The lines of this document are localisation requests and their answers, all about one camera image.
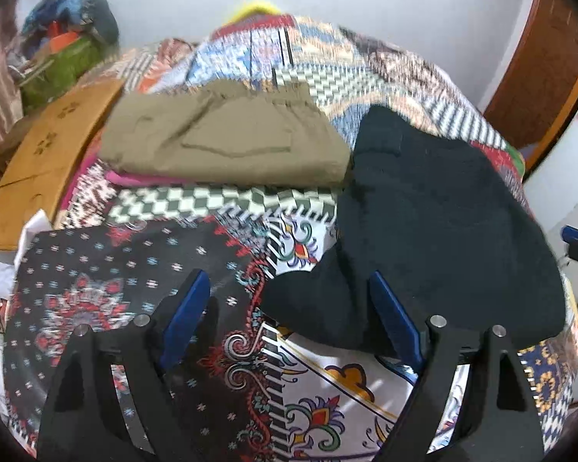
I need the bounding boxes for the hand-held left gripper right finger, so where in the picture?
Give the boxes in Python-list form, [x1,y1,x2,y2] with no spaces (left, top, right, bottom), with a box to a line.
[368,269,545,462]

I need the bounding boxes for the white cloth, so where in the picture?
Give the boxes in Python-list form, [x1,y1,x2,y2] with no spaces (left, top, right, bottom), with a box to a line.
[0,209,51,299]

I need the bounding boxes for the striped orange quilt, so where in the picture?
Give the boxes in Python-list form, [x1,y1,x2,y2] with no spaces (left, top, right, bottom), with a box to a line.
[111,38,208,94]

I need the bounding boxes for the patchwork patterned blanket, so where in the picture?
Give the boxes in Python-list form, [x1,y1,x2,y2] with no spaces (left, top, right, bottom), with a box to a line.
[0,12,578,462]

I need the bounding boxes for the black pants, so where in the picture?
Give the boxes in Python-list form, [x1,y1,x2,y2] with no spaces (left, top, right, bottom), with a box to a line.
[262,105,566,354]

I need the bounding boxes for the khaki pants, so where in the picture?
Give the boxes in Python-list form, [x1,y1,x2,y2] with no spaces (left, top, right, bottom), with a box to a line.
[99,81,352,188]

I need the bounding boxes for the pink cloth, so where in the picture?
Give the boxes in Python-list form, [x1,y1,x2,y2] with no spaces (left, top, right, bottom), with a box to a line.
[103,166,193,188]

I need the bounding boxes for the blue cloth bundle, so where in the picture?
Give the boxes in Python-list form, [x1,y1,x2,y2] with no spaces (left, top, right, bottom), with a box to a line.
[22,0,121,46]

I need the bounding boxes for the yellow pillow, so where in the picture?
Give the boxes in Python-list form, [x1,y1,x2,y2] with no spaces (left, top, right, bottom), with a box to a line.
[231,0,280,22]

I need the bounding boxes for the green patterned bag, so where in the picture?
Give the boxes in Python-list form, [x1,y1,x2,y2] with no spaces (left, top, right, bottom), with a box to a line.
[19,33,109,114]

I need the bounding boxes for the wooden lap board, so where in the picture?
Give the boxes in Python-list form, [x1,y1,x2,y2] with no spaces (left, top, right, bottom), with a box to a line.
[0,79,125,251]

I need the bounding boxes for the brown wooden door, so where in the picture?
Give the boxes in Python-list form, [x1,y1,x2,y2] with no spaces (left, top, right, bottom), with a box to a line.
[484,0,578,167]

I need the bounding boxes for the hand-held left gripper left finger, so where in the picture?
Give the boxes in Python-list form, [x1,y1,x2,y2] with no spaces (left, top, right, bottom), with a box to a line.
[37,269,220,462]

